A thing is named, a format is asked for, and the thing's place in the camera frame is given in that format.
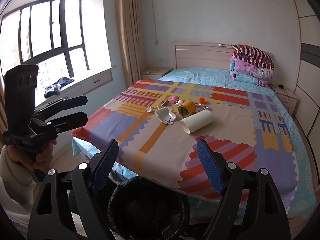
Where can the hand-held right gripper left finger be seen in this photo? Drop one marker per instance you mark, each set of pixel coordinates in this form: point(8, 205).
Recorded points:
point(106, 165)

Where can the colourful patterned bed mat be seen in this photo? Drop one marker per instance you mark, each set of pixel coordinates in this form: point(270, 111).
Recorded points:
point(225, 135)

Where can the silver crumpled wrapper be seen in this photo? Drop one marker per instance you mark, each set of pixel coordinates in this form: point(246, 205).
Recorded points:
point(203, 108)

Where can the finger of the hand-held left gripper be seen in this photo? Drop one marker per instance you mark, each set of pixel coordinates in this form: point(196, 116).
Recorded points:
point(75, 121)
point(72, 102)

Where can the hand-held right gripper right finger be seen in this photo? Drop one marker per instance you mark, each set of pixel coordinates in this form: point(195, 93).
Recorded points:
point(210, 167)

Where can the pink toy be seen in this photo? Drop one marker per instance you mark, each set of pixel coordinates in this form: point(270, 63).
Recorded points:
point(174, 99)

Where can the black framed window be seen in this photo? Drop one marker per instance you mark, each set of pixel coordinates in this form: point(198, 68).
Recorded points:
point(66, 25)

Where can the orange bottle cap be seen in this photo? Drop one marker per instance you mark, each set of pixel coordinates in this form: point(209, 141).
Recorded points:
point(202, 101)

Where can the small white cup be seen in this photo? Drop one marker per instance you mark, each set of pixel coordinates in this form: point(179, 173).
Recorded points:
point(149, 109)

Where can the white cardboard tube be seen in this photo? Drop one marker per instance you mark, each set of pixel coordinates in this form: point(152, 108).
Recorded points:
point(197, 122)

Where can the yellow tape roll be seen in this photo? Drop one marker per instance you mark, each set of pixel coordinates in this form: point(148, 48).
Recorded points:
point(188, 108)

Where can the light wooden wardrobe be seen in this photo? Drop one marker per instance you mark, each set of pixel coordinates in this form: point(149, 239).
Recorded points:
point(308, 80)

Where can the window seat cabinet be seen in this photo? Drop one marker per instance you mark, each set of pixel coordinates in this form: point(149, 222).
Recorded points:
point(95, 80)

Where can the bin with black bag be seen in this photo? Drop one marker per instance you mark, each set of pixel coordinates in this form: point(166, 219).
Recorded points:
point(147, 210)

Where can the person's left hand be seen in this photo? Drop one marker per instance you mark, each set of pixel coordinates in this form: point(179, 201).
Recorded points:
point(42, 158)

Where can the beige curtain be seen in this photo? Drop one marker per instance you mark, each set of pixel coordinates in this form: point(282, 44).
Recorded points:
point(130, 30)

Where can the wooden nightstand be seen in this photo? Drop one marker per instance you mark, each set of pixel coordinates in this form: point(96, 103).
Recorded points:
point(155, 73)
point(287, 100)

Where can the dark clothing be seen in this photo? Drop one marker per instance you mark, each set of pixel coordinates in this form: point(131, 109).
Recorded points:
point(57, 86)

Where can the pink printed folded quilt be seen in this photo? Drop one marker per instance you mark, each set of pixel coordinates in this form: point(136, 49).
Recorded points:
point(250, 73)

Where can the striped folded blanket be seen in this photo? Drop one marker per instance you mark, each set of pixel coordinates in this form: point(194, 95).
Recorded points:
point(252, 53)

